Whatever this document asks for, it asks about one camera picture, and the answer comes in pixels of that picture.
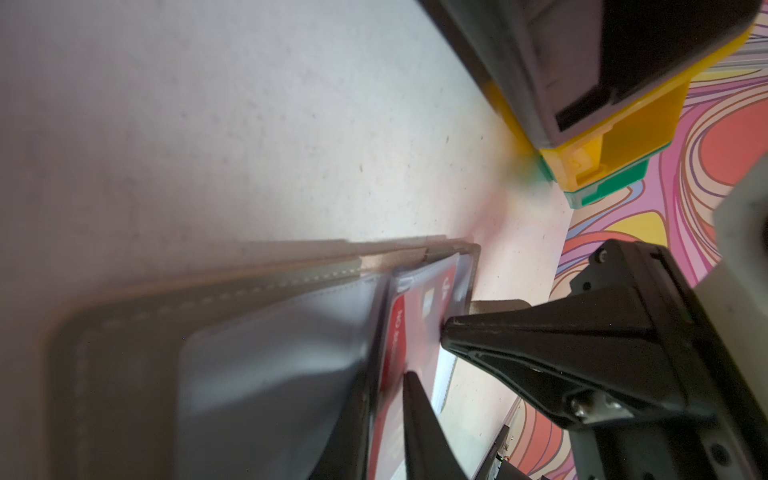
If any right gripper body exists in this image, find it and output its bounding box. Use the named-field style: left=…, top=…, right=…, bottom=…
left=563, top=240, right=767, bottom=479

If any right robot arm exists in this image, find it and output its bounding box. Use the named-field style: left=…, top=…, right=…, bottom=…
left=441, top=173, right=767, bottom=479

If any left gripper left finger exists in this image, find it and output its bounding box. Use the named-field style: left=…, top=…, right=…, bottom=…
left=309, top=371, right=372, bottom=480

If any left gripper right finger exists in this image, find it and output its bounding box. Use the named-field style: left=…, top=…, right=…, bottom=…
left=402, top=371, right=467, bottom=480

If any yellow plastic bin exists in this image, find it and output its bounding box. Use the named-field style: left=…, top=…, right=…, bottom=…
left=482, top=28, right=752, bottom=206

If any black plastic bin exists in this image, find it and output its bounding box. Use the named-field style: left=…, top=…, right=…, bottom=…
left=421, top=0, right=761, bottom=149

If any red credit card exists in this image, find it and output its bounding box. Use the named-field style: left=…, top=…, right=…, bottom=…
left=368, top=254, right=461, bottom=479

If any green plastic bin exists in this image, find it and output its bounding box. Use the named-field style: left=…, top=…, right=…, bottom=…
left=535, top=139, right=671, bottom=209

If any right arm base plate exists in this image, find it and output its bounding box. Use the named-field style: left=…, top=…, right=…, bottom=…
left=473, top=425, right=530, bottom=480

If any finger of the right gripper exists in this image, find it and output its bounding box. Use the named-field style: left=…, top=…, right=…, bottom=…
left=456, top=352, right=696, bottom=432
left=440, top=282, right=690, bottom=360

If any grey card holder wallet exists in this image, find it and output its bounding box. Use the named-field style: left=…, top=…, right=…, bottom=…
left=46, top=241, right=480, bottom=479

